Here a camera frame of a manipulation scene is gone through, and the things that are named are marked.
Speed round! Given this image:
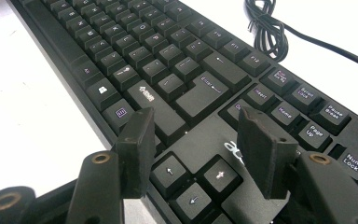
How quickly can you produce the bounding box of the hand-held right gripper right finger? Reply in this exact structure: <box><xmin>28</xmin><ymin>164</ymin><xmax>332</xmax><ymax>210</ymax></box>
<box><xmin>236</xmin><ymin>105</ymin><xmax>299</xmax><ymax>200</ymax></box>

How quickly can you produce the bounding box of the black keyboard cable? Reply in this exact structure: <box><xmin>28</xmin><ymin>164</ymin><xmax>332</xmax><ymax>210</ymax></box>
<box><xmin>243</xmin><ymin>0</ymin><xmax>358</xmax><ymax>76</ymax></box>

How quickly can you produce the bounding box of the black computer keyboard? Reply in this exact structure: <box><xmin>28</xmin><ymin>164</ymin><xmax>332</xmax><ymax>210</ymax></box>
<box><xmin>7</xmin><ymin>0</ymin><xmax>358</xmax><ymax>224</ymax></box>

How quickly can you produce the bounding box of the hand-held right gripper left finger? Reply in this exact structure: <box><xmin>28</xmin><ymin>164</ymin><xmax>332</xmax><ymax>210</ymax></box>
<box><xmin>115</xmin><ymin>106</ymin><xmax>157</xmax><ymax>200</ymax></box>

